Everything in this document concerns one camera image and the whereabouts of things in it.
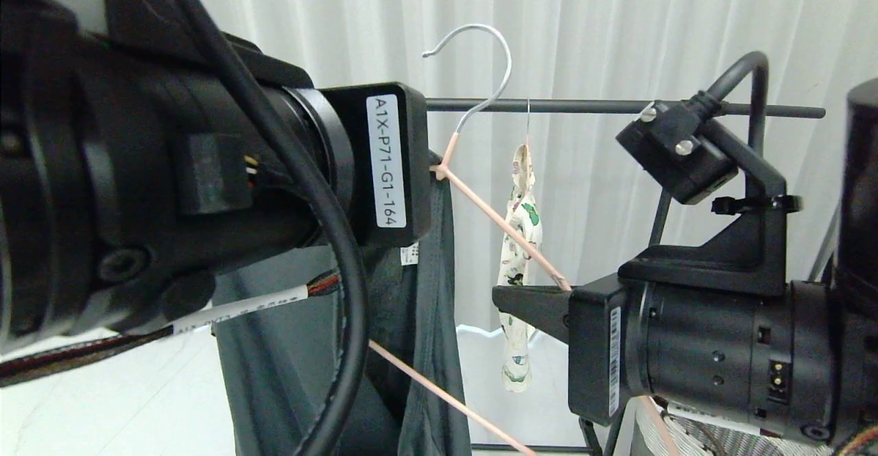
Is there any black clothes rack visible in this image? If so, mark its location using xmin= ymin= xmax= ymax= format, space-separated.
xmin=425 ymin=97 xmax=827 ymax=456

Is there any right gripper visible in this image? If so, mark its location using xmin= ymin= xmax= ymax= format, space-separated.
xmin=567 ymin=274 xmax=858 ymax=443

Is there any dark green garment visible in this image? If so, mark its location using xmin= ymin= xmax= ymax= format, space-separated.
xmin=211 ymin=150 xmax=473 ymax=456

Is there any cream printed garment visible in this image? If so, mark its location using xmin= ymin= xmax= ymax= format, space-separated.
xmin=496 ymin=143 xmax=545 ymax=394

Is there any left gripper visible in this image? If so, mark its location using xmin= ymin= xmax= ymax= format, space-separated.
xmin=0 ymin=29 xmax=432 ymax=355

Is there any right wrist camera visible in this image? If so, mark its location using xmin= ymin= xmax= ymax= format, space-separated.
xmin=615 ymin=99 xmax=803 ymax=299

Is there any white laundry basket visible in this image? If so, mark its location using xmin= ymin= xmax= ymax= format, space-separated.
xmin=630 ymin=398 xmax=846 ymax=456

